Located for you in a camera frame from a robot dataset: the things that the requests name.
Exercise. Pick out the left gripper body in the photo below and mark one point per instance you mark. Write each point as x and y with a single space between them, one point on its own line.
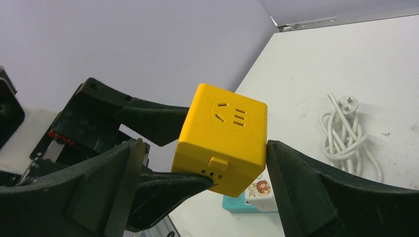
84 147

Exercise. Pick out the teal power strip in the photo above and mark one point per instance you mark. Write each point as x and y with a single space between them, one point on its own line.
238 205

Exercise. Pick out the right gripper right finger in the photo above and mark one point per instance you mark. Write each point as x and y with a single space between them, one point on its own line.
317 200

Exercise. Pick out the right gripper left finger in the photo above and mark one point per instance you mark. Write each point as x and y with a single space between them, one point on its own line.
89 199

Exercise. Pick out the yellow cube socket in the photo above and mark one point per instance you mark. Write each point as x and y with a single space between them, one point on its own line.
224 137

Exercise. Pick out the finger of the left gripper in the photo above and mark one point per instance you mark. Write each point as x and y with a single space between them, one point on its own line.
159 123
159 193

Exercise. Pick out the white cube socket adapter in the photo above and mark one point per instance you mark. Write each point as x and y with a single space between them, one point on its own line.
260 194

